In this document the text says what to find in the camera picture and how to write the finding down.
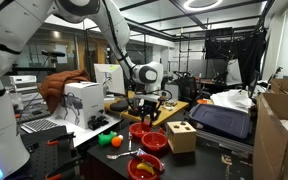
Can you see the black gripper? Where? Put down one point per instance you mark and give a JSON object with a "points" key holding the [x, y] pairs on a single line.
{"points": [[147, 107]]}

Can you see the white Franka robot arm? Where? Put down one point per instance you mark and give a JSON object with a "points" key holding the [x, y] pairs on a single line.
{"points": [[4, 33]]}

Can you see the small orange-red block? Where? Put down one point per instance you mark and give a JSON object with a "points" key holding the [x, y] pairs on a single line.
{"points": [[161, 131]]}

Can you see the red plastic bowl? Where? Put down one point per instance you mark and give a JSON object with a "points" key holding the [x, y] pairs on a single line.
{"points": [[154, 141], [134, 171], [135, 130]]}

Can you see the orange bowl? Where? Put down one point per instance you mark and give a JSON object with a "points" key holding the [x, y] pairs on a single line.
{"points": [[203, 101]]}

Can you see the wooden desk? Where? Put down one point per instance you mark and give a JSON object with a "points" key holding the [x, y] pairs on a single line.
{"points": [[167, 115]]}

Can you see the clear glass dish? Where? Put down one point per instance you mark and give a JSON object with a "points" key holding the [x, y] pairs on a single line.
{"points": [[170, 105]]}

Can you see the black pouch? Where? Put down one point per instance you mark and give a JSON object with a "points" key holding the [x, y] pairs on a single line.
{"points": [[119, 105]]}

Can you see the wooden shape sorter box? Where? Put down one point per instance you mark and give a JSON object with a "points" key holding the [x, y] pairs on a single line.
{"points": [[180, 136]]}

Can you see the orange toy ball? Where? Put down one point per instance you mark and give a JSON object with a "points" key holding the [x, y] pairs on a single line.
{"points": [[116, 142]]}

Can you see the black mesh chair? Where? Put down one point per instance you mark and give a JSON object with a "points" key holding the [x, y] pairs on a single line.
{"points": [[187, 86]]}

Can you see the green plastic toy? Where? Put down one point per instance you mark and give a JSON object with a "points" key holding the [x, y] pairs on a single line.
{"points": [[104, 139]]}

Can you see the yellow toy banana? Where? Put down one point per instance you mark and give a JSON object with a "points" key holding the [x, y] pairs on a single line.
{"points": [[145, 168]]}

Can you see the black game controller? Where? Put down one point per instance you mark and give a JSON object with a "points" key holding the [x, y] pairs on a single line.
{"points": [[97, 122]]}

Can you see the white monitor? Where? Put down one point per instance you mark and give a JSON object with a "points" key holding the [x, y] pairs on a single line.
{"points": [[110, 78]]}

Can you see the white box robot dog print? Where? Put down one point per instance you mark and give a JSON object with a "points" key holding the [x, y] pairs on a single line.
{"points": [[87, 100]]}

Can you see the white desk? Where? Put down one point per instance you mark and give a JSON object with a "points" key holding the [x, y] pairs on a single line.
{"points": [[80, 133]]}

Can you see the dark plastic bin lid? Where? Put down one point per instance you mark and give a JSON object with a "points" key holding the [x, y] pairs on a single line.
{"points": [[222, 120]]}

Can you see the white paper bag pile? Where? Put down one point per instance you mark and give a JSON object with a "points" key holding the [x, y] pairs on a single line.
{"points": [[232, 100]]}

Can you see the black orange bar clamp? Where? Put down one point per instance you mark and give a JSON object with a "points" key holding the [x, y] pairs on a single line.
{"points": [[60, 138], [64, 166]]}

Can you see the brown jacket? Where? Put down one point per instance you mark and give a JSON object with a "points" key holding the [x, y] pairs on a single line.
{"points": [[55, 86]]}

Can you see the silver keyboard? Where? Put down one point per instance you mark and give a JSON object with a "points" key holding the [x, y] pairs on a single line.
{"points": [[39, 125]]}

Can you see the black perforated panel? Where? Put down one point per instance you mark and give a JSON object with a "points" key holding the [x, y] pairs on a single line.
{"points": [[40, 153]]}

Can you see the black curtain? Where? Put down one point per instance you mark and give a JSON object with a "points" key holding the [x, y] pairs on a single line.
{"points": [[240, 46]]}

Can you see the large cardboard box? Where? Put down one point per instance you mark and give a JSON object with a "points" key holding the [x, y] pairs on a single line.
{"points": [[270, 140]]}

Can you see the grey printer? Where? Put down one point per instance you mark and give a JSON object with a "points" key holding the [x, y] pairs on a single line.
{"points": [[22, 83]]}

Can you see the small open cardboard box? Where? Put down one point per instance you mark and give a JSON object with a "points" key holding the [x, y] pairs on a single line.
{"points": [[285, 86]]}

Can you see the black camera on tripod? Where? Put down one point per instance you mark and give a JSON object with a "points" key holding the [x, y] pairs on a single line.
{"points": [[52, 53]]}

